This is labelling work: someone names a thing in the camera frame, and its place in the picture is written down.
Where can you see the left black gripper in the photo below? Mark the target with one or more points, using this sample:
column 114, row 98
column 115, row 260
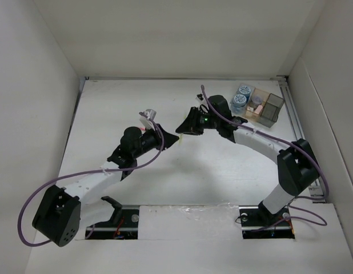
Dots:
column 169, row 140

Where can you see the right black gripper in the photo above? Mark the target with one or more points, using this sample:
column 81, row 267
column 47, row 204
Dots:
column 189, row 125

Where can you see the blue tape roll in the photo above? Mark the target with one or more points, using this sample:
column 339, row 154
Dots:
column 245, row 90
column 239, row 100

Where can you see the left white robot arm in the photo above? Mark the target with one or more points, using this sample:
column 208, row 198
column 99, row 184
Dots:
column 58, row 216

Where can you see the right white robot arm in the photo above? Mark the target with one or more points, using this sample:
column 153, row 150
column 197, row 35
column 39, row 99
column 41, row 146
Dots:
column 294, row 161

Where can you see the clear plastic container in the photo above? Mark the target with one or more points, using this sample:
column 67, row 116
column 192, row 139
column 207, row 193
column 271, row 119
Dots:
column 239, row 110

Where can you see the grey plastic container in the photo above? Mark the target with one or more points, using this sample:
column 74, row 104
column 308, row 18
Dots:
column 269, row 115

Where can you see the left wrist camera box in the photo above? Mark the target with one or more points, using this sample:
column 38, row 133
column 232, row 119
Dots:
column 147, row 118

